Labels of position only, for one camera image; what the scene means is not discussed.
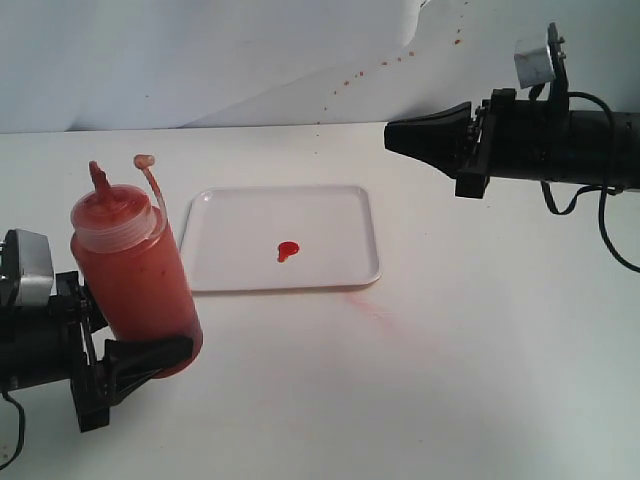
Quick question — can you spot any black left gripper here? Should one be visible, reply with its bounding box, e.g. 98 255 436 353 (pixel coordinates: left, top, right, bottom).
50 271 194 433

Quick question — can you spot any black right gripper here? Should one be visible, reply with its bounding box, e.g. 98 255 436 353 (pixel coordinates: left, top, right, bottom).
384 87 569 199

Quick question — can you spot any red sauce squeeze bottle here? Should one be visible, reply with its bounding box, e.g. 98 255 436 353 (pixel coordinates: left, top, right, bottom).
70 154 203 354

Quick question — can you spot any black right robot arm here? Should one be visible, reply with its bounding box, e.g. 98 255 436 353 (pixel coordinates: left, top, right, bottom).
384 89 639 199

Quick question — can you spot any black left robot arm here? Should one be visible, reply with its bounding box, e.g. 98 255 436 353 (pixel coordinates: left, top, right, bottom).
1 271 194 432

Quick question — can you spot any white rectangular tray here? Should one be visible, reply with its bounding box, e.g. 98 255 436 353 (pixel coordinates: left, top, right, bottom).
181 185 381 294

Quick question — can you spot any red sauce blob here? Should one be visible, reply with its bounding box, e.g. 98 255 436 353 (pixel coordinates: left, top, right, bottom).
277 241 300 263

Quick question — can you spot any white backdrop cloth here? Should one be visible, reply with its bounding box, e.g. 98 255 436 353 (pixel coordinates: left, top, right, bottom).
1 1 639 133

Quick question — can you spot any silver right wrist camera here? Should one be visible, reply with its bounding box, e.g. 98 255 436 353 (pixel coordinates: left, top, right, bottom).
513 37 555 89

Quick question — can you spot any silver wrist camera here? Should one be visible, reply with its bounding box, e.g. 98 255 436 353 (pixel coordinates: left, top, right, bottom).
513 37 555 89
1 229 54 308

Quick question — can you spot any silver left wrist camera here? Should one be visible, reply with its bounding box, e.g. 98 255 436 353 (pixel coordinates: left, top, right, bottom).
1 229 54 308

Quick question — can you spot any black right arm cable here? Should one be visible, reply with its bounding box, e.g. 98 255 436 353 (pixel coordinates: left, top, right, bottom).
539 90 640 274

